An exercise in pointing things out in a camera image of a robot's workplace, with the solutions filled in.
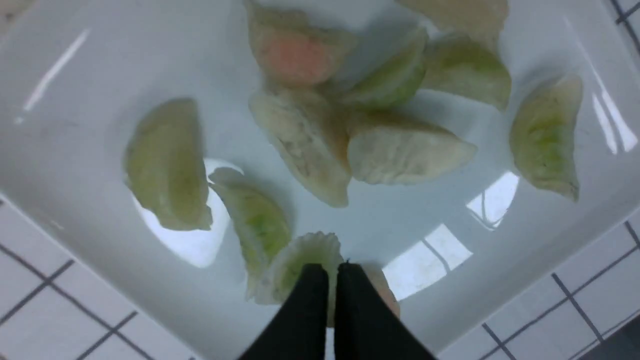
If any white dumpling upper right plate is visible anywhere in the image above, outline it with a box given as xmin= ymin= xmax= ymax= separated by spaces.
xmin=123 ymin=97 xmax=213 ymax=231

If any white dumpling centre plate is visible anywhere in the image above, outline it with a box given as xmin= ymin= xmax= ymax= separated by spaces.
xmin=346 ymin=111 xmax=478 ymax=185

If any green dumpling plate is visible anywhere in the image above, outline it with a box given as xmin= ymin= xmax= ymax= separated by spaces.
xmin=330 ymin=26 xmax=430 ymax=110
xmin=208 ymin=167 xmax=292 ymax=305
xmin=509 ymin=73 xmax=584 ymax=203
xmin=421 ymin=34 xmax=512 ymax=112
xmin=253 ymin=231 xmax=345 ymax=329

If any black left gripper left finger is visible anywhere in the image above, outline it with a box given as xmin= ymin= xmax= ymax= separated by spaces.
xmin=240 ymin=264 xmax=329 ymax=360

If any green dumpling lower centre plate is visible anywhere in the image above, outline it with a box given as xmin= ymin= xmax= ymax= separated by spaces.
xmin=208 ymin=167 xmax=292 ymax=305

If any green dumpling bottom right plate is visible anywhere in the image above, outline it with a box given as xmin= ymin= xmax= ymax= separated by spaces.
xmin=253 ymin=231 xmax=345 ymax=329

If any green dumpling lower left plate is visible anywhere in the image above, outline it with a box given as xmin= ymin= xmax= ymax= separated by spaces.
xmin=421 ymin=34 xmax=512 ymax=112

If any white dumpling plate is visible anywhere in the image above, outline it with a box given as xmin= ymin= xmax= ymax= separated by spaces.
xmin=396 ymin=0 xmax=510 ymax=53
xmin=346 ymin=111 xmax=478 ymax=185
xmin=123 ymin=97 xmax=213 ymax=231

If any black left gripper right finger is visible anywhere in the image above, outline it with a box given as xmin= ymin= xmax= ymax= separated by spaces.
xmin=334 ymin=262 xmax=435 ymax=360

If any green dumpling upper left plate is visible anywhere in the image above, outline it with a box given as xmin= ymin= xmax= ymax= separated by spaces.
xmin=509 ymin=73 xmax=584 ymax=203

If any pink shrimp dumpling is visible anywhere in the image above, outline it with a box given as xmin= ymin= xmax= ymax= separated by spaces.
xmin=243 ymin=0 xmax=358 ymax=87

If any white square plate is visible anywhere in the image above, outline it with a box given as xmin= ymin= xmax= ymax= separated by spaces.
xmin=1 ymin=0 xmax=639 ymax=360

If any white dumpling left of centre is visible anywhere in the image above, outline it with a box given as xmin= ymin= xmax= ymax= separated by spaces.
xmin=248 ymin=87 xmax=352 ymax=208

